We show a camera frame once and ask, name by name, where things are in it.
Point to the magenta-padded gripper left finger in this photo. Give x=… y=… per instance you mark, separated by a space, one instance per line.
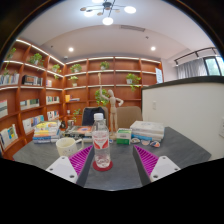
x=79 y=161

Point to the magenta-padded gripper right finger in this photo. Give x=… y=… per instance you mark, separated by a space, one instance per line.
x=146 y=161

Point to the clear plastic water bottle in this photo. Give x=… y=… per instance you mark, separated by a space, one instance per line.
x=101 y=143

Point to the small painted stone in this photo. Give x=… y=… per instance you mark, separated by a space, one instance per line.
x=111 y=140
x=135 y=140
x=145 y=142
x=155 y=144

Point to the cream ceramic mug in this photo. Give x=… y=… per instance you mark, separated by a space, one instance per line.
x=66 y=146

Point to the flat round red coaster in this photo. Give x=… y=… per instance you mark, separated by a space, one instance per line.
x=102 y=169

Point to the flat dark book pile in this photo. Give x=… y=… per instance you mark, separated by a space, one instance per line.
x=78 y=130

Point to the green and white box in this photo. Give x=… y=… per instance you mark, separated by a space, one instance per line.
x=123 y=136

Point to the stack of colourful books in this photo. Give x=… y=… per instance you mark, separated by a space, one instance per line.
x=46 y=131

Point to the dark office chair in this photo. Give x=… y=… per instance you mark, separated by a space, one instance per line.
x=91 y=115

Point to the beige upholstered chair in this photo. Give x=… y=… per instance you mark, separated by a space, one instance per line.
x=129 y=116

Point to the wooden artist mannequin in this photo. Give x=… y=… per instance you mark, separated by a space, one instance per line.
x=113 y=106

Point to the white paper sign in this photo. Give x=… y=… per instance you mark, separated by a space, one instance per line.
x=159 y=75

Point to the grey window curtain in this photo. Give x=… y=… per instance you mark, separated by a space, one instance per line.
x=191 y=68

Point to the round recessed ceiling light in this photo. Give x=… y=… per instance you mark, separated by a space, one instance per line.
x=71 y=49
x=153 y=48

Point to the dark framed window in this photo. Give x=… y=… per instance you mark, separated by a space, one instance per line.
x=215 y=66

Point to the ceiling air vent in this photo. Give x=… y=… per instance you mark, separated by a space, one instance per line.
x=132 y=28

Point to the branched ceiling lamp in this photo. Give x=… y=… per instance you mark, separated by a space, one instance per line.
x=107 y=11

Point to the white wall switch plate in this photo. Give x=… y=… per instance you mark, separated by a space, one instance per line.
x=154 y=105

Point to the wooden wall shelf unit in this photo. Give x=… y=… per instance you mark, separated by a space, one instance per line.
x=36 y=96

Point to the black ceiling track rail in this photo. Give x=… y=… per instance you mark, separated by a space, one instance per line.
x=195 y=54

